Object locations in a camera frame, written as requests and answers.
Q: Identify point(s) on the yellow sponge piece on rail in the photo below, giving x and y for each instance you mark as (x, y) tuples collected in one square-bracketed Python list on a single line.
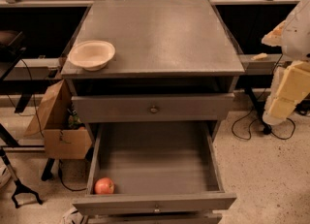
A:
[(259, 56)]

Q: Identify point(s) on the white paper bowl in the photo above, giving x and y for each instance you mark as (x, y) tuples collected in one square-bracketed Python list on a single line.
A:
[(91, 55)]

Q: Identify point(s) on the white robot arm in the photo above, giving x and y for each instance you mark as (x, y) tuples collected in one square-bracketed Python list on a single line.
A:
[(296, 33)]

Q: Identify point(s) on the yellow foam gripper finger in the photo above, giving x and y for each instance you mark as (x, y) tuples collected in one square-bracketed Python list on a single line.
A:
[(274, 37), (289, 87)]

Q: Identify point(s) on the red apple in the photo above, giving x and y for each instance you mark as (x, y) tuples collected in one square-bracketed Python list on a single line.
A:
[(104, 186)]

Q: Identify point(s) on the brown cardboard box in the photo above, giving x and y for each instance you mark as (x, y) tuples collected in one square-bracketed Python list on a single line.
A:
[(52, 118)]

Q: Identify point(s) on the grey drawer cabinet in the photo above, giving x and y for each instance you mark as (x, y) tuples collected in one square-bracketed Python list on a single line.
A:
[(163, 47)]

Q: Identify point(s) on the white crumpled cloth on floor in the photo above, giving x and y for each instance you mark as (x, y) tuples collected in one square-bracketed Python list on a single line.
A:
[(72, 216)]

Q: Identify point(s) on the grey open middle drawer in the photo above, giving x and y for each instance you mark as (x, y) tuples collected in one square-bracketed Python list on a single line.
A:
[(156, 167)]

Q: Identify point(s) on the grey bottom drawer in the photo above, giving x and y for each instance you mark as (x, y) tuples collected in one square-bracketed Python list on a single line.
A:
[(184, 218)]

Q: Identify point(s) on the grey top drawer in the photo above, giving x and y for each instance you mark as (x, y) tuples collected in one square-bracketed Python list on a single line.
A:
[(140, 108)]

